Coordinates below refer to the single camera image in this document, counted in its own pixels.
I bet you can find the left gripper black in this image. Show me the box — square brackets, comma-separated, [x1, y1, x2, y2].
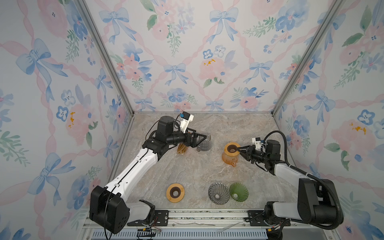
[166, 127, 206, 149]

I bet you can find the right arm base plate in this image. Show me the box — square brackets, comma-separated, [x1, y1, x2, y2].
[244, 210, 286, 228]

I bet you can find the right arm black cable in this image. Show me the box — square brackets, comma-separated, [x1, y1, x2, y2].
[262, 130, 345, 238]

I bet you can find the grey glass carafe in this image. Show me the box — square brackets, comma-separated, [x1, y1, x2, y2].
[197, 133, 213, 152]

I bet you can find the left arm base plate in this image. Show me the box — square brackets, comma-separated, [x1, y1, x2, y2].
[127, 210, 170, 227]

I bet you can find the right corner aluminium post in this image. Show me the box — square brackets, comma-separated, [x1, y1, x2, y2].
[271, 0, 345, 117]

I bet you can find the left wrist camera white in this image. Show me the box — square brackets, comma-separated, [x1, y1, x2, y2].
[180, 112, 194, 134]

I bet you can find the coffee filter pack orange clip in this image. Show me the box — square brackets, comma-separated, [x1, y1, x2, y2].
[177, 144, 189, 155]

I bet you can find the green glass dripper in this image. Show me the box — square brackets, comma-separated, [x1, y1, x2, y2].
[229, 182, 249, 202]

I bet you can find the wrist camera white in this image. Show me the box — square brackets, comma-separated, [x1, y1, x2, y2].
[180, 112, 194, 134]
[252, 138, 266, 152]

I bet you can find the left corner aluminium post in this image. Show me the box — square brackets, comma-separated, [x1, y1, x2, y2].
[75, 0, 134, 117]

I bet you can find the orange glass carafe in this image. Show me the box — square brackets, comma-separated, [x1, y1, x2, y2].
[222, 150, 240, 167]

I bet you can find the aluminium front rail frame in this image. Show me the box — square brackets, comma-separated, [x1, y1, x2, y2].
[76, 206, 341, 240]

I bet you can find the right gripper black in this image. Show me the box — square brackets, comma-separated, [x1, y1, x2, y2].
[237, 145, 270, 165]

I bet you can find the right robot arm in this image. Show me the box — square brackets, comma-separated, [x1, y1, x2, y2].
[236, 140, 344, 230]

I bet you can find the corner aluminium post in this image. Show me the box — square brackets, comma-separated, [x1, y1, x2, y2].
[75, 0, 134, 117]
[271, 0, 345, 117]

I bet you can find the wooden dripper ring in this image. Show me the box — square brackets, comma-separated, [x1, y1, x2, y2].
[224, 141, 241, 157]
[165, 182, 186, 204]

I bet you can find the grey glass dripper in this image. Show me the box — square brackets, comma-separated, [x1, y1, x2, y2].
[208, 183, 231, 205]

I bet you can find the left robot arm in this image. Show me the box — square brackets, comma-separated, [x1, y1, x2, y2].
[89, 112, 207, 238]

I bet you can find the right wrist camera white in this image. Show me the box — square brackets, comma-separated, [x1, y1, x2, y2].
[252, 138, 266, 152]

